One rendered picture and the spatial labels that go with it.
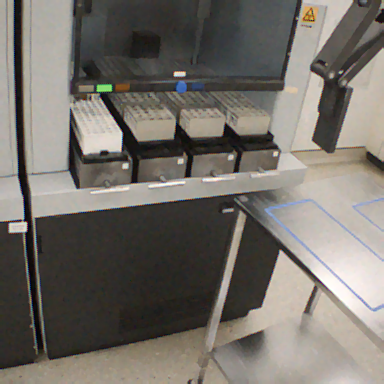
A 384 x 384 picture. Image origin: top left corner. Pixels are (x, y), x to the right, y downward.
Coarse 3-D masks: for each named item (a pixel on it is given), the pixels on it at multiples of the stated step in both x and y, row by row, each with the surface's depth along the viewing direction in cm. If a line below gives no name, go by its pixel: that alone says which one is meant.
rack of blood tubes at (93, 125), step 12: (72, 108) 125; (84, 108) 126; (96, 108) 127; (72, 120) 127; (84, 120) 119; (96, 120) 121; (108, 120) 122; (84, 132) 113; (96, 132) 115; (108, 132) 117; (120, 132) 116; (84, 144) 113; (96, 144) 114; (108, 144) 115; (120, 144) 117
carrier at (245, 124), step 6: (246, 114) 135; (252, 114) 135; (258, 114) 136; (264, 114) 137; (240, 120) 133; (246, 120) 134; (252, 120) 135; (258, 120) 135; (264, 120) 136; (234, 126) 135; (240, 126) 134; (246, 126) 135; (252, 126) 136; (258, 126) 137; (264, 126) 138; (240, 132) 135; (246, 132) 136; (252, 132) 137; (258, 132) 138; (264, 132) 139
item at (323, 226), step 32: (256, 192) 109; (288, 192) 112; (320, 192) 114; (352, 192) 117; (256, 224) 101; (288, 224) 100; (320, 224) 102; (352, 224) 104; (224, 256) 115; (288, 256) 93; (320, 256) 92; (352, 256) 93; (224, 288) 120; (320, 288) 86; (352, 288) 85; (288, 320) 150; (352, 320) 80; (224, 352) 135; (256, 352) 137; (288, 352) 138; (320, 352) 140
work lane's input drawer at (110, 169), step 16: (80, 160) 113; (96, 160) 113; (112, 160) 115; (128, 160) 117; (80, 176) 113; (96, 176) 115; (112, 176) 117; (128, 176) 119; (96, 192) 112; (112, 192) 114
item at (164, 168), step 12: (108, 108) 143; (132, 144) 125; (144, 156) 118; (156, 156) 120; (168, 156) 121; (180, 156) 123; (144, 168) 119; (156, 168) 121; (168, 168) 123; (180, 168) 124; (144, 180) 122; (156, 180) 123; (168, 180) 125
